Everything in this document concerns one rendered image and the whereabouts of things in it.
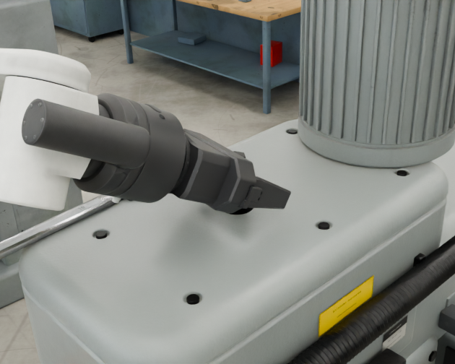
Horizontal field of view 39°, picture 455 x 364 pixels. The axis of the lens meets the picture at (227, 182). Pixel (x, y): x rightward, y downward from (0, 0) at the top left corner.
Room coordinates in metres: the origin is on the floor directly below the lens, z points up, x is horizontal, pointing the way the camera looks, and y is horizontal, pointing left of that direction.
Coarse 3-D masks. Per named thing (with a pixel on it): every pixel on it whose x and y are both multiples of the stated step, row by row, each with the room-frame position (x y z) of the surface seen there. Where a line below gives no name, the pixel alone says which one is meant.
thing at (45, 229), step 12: (84, 204) 0.60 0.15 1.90; (96, 204) 0.60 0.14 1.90; (108, 204) 0.60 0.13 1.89; (60, 216) 0.58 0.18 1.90; (72, 216) 0.58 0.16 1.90; (84, 216) 0.58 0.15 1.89; (36, 228) 0.56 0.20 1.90; (48, 228) 0.56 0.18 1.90; (60, 228) 0.56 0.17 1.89; (12, 240) 0.53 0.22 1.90; (24, 240) 0.53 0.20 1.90; (36, 240) 0.54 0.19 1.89; (0, 252) 0.52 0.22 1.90; (12, 252) 0.52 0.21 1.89
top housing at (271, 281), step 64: (320, 192) 0.62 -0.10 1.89; (384, 192) 0.61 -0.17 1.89; (64, 256) 0.51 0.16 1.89; (128, 256) 0.51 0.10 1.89; (192, 256) 0.51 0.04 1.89; (256, 256) 0.50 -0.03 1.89; (320, 256) 0.51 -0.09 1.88; (384, 256) 0.56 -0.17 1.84; (64, 320) 0.45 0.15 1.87; (128, 320) 0.42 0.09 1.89; (192, 320) 0.42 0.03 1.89; (256, 320) 0.44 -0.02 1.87; (320, 320) 0.49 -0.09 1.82
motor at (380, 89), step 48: (336, 0) 0.70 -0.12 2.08; (384, 0) 0.67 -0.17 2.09; (432, 0) 0.67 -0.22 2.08; (336, 48) 0.70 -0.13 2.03; (384, 48) 0.67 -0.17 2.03; (432, 48) 0.68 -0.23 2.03; (336, 96) 0.70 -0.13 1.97; (384, 96) 0.67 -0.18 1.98; (432, 96) 0.67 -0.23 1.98; (336, 144) 0.69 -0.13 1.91; (384, 144) 0.67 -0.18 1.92; (432, 144) 0.68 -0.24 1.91
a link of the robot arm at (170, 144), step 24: (168, 120) 0.53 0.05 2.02; (168, 144) 0.51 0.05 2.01; (192, 144) 0.54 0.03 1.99; (216, 144) 0.58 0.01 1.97; (144, 168) 0.49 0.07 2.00; (168, 168) 0.50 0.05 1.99; (192, 168) 0.52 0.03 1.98; (216, 168) 0.53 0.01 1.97; (240, 168) 0.54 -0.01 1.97; (144, 192) 0.49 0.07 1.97; (168, 192) 0.50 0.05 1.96; (192, 192) 0.51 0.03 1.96; (216, 192) 0.53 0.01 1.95; (240, 192) 0.53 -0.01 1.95
